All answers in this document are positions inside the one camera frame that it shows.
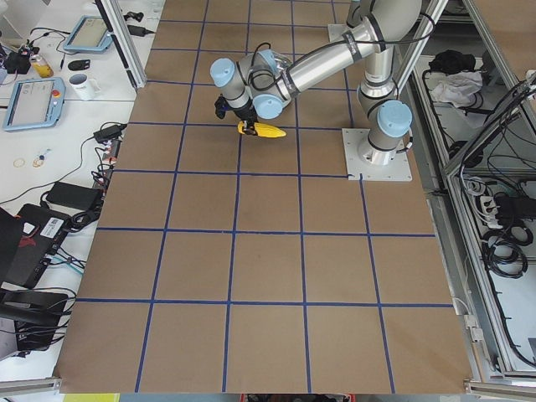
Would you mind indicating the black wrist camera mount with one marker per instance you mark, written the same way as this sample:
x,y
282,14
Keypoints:
x,y
221,107

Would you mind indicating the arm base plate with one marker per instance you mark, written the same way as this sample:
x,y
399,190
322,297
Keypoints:
x,y
337,31
364,162

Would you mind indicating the far teach pendant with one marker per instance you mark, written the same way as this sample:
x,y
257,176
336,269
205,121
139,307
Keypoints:
x,y
90,35

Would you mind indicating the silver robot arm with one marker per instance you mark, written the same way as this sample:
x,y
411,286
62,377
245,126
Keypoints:
x,y
259,86

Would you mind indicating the teach pendant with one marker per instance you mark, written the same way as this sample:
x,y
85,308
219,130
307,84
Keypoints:
x,y
35,103
90,35

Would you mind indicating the near teach pendant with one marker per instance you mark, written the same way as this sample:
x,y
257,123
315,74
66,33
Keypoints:
x,y
35,103

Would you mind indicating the white crumpled cloth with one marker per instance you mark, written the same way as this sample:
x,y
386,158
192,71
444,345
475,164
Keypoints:
x,y
458,89

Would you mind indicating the black power brick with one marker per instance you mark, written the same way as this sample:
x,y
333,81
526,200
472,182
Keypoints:
x,y
74,196

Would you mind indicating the aluminium frame post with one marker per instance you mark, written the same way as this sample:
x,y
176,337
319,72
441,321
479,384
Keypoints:
x,y
110,12

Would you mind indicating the black power adapter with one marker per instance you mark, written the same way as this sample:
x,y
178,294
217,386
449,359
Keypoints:
x,y
109,133

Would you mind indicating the yellow corn cob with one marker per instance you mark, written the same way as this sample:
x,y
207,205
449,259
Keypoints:
x,y
264,130

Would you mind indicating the white mug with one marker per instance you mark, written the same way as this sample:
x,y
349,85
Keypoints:
x,y
85,87

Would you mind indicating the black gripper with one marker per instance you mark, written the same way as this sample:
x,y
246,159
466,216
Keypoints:
x,y
246,114

